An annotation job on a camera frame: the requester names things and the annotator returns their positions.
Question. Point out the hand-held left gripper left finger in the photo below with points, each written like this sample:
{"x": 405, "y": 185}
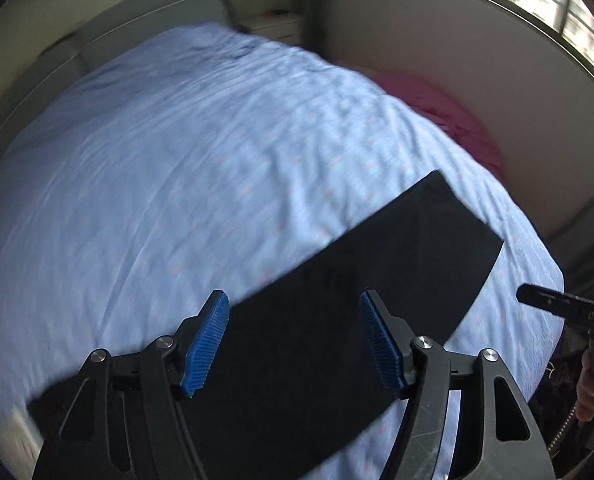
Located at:
{"x": 207, "y": 345}

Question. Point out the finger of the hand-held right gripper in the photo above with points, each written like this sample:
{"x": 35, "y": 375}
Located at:
{"x": 539, "y": 297}

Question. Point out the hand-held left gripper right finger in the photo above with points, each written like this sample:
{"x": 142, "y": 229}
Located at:
{"x": 378, "y": 340}

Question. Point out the black pants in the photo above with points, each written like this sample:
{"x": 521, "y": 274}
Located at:
{"x": 327, "y": 270}

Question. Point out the person's right hand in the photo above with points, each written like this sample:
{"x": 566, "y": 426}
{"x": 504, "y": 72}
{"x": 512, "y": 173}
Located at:
{"x": 589, "y": 390}

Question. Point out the dark cloth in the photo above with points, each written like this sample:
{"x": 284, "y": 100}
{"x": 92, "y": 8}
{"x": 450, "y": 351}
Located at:
{"x": 557, "y": 370}

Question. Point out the bed with light blue sheet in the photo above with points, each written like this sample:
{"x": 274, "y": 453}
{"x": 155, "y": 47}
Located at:
{"x": 177, "y": 160}

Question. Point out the white nightstand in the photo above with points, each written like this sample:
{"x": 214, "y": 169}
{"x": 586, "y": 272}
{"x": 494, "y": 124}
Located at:
{"x": 277, "y": 25}

